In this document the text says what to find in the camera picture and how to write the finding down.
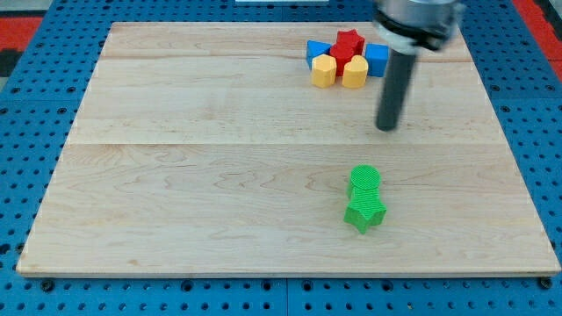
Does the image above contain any wooden board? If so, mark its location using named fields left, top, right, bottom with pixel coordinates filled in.
left=17, top=23, right=560, bottom=278

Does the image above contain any green circle block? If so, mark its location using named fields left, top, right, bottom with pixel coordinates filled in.
left=346, top=164, right=381, bottom=198

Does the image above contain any yellow hexagon block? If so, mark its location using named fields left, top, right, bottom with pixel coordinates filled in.
left=311, top=54, right=337, bottom=88

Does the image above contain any green star block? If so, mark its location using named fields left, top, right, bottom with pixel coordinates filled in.
left=343, top=187, right=386, bottom=234

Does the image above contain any yellow heart block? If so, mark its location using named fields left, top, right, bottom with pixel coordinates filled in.
left=342, top=55, right=369, bottom=89

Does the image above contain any blue triangle block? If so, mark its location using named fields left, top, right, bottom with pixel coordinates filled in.
left=306, top=39, right=332, bottom=68

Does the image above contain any red star block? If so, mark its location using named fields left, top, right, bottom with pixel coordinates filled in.
left=336, top=29, right=365, bottom=55

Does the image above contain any blue cube block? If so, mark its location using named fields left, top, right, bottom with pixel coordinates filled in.
left=364, top=43, right=389, bottom=77

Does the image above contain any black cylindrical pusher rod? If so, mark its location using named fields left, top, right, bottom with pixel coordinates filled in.
left=374, top=49, right=417, bottom=132

